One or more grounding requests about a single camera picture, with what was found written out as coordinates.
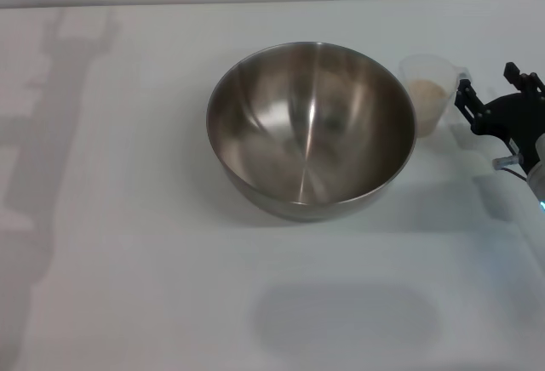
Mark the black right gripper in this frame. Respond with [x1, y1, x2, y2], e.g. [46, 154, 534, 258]
[454, 61, 545, 156]

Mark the white uncooked rice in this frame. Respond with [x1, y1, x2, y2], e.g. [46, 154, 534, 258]
[406, 80, 449, 138]

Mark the clear plastic measuring cup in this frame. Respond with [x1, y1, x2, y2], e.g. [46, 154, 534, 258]
[399, 54, 473, 139]

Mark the stainless steel mixing bowl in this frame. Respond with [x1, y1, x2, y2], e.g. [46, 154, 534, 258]
[206, 41, 417, 224]

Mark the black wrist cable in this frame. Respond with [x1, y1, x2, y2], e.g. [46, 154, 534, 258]
[491, 155, 531, 179]

